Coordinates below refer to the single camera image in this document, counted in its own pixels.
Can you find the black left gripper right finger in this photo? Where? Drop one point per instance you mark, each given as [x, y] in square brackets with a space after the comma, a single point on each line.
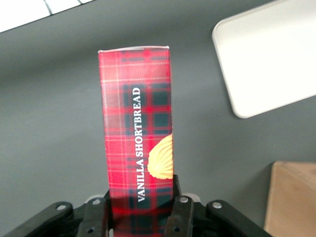
[197, 222]

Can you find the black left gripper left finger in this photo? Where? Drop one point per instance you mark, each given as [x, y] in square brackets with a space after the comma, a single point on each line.
[74, 222]

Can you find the red tartan shortbread cookie box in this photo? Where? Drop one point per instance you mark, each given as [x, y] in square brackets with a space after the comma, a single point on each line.
[133, 111]

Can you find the beige rectangular tray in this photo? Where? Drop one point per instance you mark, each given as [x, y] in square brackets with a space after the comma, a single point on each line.
[266, 56]

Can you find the wooden drawer cabinet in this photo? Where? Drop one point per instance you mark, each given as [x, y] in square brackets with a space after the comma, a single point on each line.
[293, 197]

